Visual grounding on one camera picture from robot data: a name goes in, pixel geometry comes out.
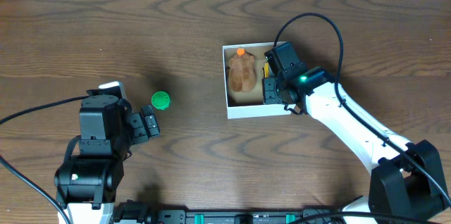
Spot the green round disc toy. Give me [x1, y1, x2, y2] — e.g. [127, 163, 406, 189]
[151, 91, 171, 110]

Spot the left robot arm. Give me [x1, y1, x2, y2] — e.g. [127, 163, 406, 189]
[54, 86, 160, 223]

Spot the right black cable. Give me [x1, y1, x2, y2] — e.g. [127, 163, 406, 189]
[273, 12, 451, 208]

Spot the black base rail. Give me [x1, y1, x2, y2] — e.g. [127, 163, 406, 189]
[112, 199, 353, 224]

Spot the brown plush bear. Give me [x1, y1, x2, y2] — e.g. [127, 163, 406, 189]
[228, 48, 257, 92]

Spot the yellow grey toy truck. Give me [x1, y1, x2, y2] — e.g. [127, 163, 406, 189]
[262, 62, 271, 78]

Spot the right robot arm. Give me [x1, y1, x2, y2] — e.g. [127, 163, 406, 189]
[264, 42, 450, 223]

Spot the white cardboard box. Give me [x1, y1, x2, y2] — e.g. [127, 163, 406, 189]
[222, 42, 290, 119]

